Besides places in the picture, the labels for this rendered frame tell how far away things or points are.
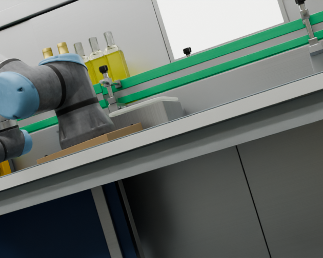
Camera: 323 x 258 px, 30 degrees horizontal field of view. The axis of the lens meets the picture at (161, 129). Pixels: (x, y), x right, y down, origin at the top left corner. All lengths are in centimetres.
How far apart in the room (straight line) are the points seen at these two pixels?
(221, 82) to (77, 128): 60
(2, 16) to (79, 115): 98
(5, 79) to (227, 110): 52
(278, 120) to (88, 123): 48
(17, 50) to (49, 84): 94
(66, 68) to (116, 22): 72
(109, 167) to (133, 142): 12
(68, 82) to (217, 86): 59
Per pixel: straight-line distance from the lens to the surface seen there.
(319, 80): 131
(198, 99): 197
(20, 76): 148
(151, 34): 221
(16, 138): 183
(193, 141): 143
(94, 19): 228
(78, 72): 157
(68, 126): 155
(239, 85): 195
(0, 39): 247
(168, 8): 221
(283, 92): 132
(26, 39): 242
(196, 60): 199
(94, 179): 155
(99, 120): 156
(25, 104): 146
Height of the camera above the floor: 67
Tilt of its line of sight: 3 degrees up
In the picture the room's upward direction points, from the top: 17 degrees counter-clockwise
